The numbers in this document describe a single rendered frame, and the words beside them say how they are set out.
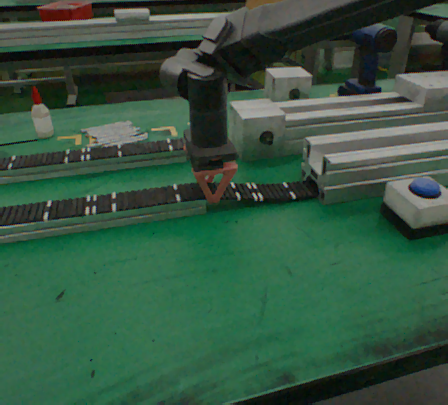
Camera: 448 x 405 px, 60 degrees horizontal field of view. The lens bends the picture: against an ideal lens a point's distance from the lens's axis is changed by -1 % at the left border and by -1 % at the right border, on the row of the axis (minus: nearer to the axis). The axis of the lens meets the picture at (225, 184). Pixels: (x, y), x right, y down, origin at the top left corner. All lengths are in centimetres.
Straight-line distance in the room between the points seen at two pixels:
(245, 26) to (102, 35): 158
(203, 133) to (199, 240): 16
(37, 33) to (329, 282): 182
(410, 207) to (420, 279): 11
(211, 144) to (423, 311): 35
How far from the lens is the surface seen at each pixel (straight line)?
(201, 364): 45
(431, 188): 65
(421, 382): 121
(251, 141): 79
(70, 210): 64
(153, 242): 60
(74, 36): 209
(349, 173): 68
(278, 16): 53
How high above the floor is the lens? 116
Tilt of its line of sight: 31 degrees down
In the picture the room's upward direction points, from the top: straight up
